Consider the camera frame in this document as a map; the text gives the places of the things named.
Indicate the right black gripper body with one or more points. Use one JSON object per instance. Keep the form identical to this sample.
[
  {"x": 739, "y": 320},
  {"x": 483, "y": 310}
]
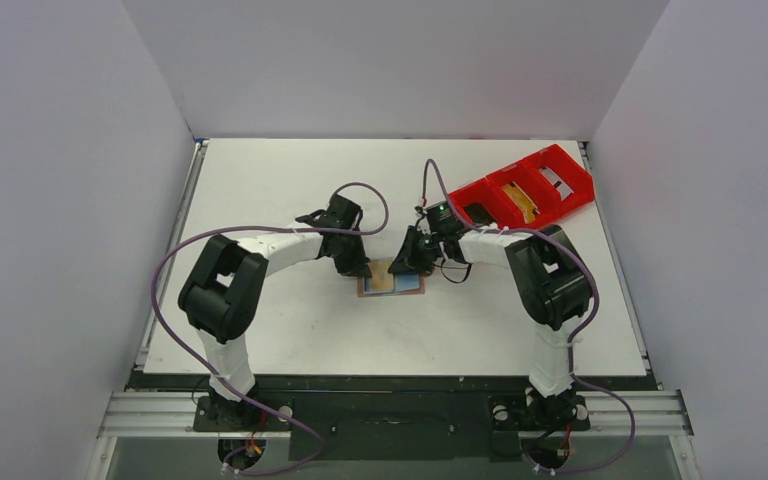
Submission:
[{"x": 417, "y": 250}]

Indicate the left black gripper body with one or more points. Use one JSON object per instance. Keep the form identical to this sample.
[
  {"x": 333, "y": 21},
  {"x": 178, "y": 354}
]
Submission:
[{"x": 350, "y": 258}]

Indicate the brown leather card holder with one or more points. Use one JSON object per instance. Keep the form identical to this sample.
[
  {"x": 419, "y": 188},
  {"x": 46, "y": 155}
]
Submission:
[{"x": 405, "y": 284}]

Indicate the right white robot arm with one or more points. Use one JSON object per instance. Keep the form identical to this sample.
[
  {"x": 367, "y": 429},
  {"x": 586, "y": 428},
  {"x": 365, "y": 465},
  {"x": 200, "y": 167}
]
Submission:
[{"x": 550, "y": 277}]

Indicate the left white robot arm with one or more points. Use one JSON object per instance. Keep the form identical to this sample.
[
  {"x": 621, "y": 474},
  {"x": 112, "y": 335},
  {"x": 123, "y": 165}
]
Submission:
[{"x": 221, "y": 295}]

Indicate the black card in bin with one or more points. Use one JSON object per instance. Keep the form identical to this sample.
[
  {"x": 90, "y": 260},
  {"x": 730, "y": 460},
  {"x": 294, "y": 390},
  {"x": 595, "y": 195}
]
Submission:
[{"x": 478, "y": 215}]

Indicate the yellow card in bin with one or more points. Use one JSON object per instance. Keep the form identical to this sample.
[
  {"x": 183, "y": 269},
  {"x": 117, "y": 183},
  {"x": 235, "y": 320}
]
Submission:
[{"x": 522, "y": 200}]

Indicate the white card in bin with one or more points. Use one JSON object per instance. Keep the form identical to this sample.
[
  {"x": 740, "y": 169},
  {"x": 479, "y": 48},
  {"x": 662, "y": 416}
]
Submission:
[{"x": 559, "y": 184}]

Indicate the red three-compartment bin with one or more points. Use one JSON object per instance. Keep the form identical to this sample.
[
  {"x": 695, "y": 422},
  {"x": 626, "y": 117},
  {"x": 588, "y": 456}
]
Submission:
[{"x": 525, "y": 172}]

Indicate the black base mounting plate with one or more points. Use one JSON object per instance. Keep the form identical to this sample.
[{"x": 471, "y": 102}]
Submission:
[{"x": 396, "y": 418}]

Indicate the aluminium frame rail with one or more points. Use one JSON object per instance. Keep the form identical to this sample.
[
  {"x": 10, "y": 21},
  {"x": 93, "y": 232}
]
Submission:
[{"x": 146, "y": 414}]

